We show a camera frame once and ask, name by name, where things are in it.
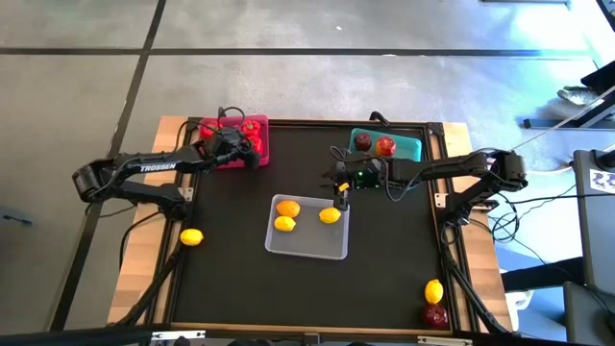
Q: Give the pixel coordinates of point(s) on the silver frame bracket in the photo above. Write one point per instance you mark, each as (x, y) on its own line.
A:
(444, 340)
(178, 335)

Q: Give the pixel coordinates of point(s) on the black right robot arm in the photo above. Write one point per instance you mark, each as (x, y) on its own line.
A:
(442, 167)

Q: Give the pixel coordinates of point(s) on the orange citrus fruit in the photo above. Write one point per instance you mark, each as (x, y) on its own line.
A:
(288, 208)

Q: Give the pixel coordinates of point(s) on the grey shoe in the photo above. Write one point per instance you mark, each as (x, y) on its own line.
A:
(576, 94)

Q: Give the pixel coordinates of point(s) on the black stand leg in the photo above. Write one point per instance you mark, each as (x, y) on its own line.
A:
(552, 123)

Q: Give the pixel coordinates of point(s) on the dark red apple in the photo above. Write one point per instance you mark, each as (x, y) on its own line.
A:
(362, 141)
(435, 315)

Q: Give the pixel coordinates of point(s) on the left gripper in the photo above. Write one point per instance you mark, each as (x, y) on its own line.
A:
(226, 144)

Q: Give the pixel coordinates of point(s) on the silver base bracket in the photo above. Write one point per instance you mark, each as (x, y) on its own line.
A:
(187, 194)
(440, 200)

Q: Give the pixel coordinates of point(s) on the white floor object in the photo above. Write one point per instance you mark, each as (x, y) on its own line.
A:
(521, 300)

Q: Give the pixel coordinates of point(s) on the clear plastic bin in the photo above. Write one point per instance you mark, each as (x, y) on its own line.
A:
(312, 240)

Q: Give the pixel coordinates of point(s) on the black overhead bar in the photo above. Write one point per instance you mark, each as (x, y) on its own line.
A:
(72, 336)

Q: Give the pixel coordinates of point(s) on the teal plastic bin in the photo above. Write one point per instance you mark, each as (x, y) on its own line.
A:
(408, 144)

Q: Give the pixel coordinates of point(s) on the pink plastic bin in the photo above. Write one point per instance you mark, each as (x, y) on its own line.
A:
(267, 134)

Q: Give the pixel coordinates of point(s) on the black furniture piece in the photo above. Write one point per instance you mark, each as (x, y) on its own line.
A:
(600, 77)

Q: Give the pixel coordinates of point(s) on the grey cabinet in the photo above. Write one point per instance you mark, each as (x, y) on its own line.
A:
(588, 312)

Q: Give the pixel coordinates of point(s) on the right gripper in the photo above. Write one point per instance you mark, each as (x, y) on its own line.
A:
(348, 173)

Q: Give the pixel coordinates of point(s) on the yellow lemon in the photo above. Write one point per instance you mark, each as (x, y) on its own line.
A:
(434, 290)
(284, 223)
(330, 215)
(191, 236)

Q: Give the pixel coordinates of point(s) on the red yellow apple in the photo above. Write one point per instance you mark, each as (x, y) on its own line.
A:
(385, 146)

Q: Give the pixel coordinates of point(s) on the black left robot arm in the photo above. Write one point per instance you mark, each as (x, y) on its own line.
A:
(158, 167)

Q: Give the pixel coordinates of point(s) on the small dark floor object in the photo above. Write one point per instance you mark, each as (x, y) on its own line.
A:
(17, 219)

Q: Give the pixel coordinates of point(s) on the black table mat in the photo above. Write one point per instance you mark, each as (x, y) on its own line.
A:
(288, 288)

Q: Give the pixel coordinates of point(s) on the black floor beam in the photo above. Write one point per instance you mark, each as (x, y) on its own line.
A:
(543, 276)

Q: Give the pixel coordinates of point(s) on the grey equipment cart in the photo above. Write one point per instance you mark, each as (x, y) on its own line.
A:
(596, 230)

